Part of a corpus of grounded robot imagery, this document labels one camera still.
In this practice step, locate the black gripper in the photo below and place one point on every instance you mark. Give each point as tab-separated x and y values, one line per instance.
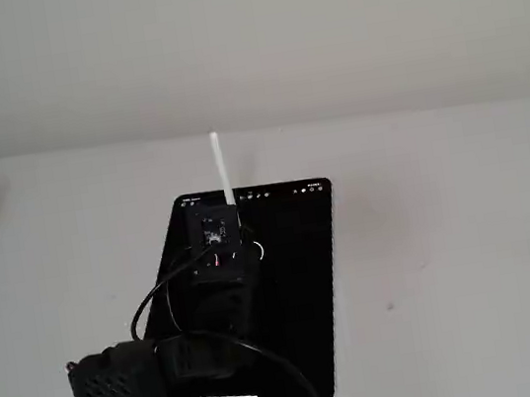
239	253

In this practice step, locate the white stylus pen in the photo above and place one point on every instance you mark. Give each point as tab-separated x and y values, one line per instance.
223	175

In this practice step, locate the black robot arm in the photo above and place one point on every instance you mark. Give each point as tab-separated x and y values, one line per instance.
110	396

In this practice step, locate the black screen tablet, silver edge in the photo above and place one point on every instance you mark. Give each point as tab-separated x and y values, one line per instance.
297	278

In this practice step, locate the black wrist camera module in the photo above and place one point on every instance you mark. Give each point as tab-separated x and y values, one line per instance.
214	231

